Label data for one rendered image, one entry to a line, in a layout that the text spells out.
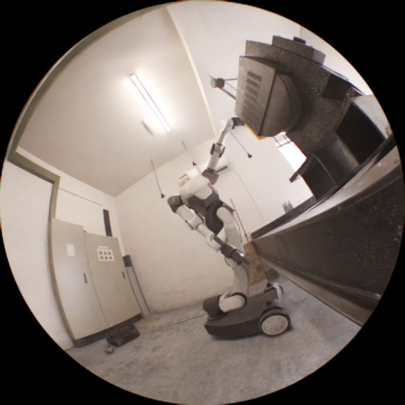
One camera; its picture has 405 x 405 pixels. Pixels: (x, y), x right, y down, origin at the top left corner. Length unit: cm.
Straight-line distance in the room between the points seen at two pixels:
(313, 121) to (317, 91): 16
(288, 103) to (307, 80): 18
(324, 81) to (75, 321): 283
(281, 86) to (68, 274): 262
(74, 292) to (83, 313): 30
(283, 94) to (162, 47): 178
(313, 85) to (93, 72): 221
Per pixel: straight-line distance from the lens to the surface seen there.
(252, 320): 107
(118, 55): 221
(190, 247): 252
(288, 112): 75
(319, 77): 79
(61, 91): 244
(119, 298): 265
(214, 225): 111
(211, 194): 115
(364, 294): 41
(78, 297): 225
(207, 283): 252
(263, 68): 83
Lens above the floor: 68
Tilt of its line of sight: 22 degrees up
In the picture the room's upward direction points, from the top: 25 degrees counter-clockwise
